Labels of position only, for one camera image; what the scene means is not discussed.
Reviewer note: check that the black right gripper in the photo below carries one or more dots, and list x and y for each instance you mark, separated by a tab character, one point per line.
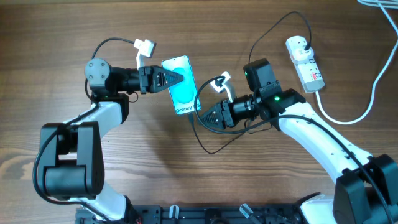
224	106

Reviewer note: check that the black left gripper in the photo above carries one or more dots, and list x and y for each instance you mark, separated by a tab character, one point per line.
150	81

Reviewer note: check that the Galaxy smartphone with cyan screen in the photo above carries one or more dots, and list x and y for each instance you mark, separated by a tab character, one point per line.
183	93

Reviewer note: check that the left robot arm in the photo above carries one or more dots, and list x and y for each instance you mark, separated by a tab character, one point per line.
69	167

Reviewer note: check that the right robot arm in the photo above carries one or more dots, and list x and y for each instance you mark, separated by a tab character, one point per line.
365	186

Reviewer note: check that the white USB charger plug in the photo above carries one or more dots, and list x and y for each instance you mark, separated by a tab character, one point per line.
300	55

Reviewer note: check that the white power strip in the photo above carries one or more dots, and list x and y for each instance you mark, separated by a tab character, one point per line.
308	73

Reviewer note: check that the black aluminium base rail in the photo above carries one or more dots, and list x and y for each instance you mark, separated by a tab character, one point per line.
155	214

